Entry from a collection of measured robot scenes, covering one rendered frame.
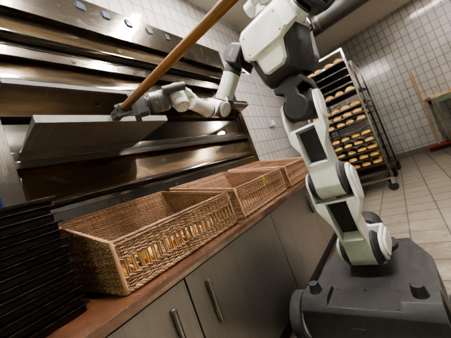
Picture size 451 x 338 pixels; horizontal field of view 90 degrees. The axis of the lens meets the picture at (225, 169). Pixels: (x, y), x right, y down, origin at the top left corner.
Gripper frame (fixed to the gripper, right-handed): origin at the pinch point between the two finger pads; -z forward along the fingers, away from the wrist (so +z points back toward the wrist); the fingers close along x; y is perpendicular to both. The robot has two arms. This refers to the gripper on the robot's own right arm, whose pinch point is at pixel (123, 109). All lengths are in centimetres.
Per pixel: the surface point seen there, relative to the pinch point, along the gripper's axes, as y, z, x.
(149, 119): 15.0, 9.2, 1.3
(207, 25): -43, 28, 2
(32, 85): 5.0, -29.4, -20.6
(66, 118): -4.9, -19.4, 0.1
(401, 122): 220, 457, 57
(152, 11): 75, 43, -105
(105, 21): 48, 6, -79
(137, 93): -13.0, 6.6, 0.9
